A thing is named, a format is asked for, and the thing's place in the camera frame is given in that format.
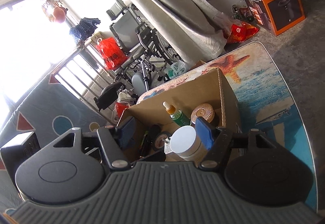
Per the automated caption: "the black cylindrical tube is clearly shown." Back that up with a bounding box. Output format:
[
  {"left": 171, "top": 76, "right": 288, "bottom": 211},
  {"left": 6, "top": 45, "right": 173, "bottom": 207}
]
[{"left": 148, "top": 124, "right": 161, "bottom": 147}]

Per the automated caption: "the folding wheelchair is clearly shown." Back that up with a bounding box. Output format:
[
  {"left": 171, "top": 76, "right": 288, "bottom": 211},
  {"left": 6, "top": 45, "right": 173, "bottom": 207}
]
[{"left": 94, "top": 0, "right": 181, "bottom": 111}]

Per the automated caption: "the green dropper bottle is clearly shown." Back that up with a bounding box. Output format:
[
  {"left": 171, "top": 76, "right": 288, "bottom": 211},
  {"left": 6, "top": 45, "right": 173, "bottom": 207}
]
[{"left": 162, "top": 101, "right": 191, "bottom": 127}]

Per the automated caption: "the gold lid cosmetic jar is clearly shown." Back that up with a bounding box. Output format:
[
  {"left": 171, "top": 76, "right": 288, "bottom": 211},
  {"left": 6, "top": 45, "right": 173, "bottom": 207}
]
[{"left": 191, "top": 103, "right": 219, "bottom": 127}]

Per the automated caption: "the red plastic bag on floor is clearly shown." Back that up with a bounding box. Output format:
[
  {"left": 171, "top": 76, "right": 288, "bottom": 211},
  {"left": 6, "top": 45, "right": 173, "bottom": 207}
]
[{"left": 111, "top": 102, "right": 131, "bottom": 124}]

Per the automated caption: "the brown cardboard box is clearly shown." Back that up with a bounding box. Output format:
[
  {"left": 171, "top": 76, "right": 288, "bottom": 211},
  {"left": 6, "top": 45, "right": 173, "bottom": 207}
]
[{"left": 116, "top": 68, "right": 242, "bottom": 162}]

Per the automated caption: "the black electrical tape roll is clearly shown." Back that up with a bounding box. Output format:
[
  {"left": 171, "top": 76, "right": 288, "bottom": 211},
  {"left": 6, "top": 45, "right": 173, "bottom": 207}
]
[{"left": 152, "top": 131, "right": 171, "bottom": 151}]

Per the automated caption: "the red snack bag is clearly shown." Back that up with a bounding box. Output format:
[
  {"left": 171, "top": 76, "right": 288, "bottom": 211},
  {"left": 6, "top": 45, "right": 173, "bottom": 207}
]
[{"left": 224, "top": 21, "right": 259, "bottom": 44}]

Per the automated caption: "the white pill bottle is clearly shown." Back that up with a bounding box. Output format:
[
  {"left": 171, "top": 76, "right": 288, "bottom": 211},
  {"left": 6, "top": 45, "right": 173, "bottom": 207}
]
[{"left": 170, "top": 125, "right": 207, "bottom": 166}]

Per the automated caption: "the white curtain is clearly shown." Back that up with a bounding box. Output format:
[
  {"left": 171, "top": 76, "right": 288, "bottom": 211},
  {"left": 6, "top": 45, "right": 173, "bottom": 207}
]
[{"left": 131, "top": 0, "right": 232, "bottom": 65}]

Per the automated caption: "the red plastic bag on wheelchair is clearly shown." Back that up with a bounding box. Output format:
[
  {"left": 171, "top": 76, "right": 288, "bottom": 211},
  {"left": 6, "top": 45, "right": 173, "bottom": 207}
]
[{"left": 96, "top": 37, "right": 127, "bottom": 70}]

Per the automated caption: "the green cartoon tube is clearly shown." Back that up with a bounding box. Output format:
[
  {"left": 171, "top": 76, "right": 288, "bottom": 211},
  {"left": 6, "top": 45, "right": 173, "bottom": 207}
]
[{"left": 139, "top": 130, "right": 151, "bottom": 157}]

